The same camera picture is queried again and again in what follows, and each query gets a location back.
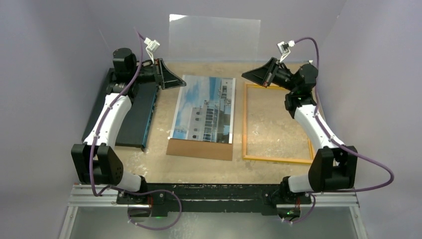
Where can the aluminium rail frame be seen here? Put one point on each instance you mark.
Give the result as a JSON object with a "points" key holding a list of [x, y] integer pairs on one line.
{"points": [[330, 216]]}

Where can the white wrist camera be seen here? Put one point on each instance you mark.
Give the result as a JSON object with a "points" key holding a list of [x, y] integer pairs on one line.
{"points": [[151, 47], [285, 49]]}

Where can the brown backing board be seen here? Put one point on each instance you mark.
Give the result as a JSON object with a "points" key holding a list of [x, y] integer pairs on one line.
{"points": [[200, 149]]}

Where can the clear acrylic sheet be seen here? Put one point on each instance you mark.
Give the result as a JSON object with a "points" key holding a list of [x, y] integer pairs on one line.
{"points": [[215, 39]]}

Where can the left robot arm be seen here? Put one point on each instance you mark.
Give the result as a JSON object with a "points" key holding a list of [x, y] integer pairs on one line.
{"points": [[121, 116]]}

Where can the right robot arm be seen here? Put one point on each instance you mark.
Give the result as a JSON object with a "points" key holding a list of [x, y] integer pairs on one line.
{"points": [[334, 165]]}

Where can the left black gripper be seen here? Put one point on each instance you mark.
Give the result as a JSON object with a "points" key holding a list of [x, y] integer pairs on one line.
{"points": [[168, 79]]}

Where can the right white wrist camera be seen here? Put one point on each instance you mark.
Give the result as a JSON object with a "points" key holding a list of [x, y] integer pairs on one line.
{"points": [[285, 49]]}

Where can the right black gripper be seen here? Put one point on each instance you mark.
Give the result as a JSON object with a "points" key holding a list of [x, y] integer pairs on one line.
{"points": [[262, 75]]}

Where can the building and sky photo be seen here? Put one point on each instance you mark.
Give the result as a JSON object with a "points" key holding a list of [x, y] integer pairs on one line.
{"points": [[205, 109]]}

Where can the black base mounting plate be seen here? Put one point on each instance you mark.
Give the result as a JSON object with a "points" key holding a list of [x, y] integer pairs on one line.
{"points": [[266, 199]]}

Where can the dark blue flat box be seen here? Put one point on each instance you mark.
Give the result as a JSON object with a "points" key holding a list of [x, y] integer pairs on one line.
{"points": [[135, 126]]}

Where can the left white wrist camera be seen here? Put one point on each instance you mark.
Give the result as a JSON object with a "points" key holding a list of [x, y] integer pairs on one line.
{"points": [[151, 47]]}

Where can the yellow picture frame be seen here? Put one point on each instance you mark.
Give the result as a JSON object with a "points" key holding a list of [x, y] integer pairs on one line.
{"points": [[244, 154]]}

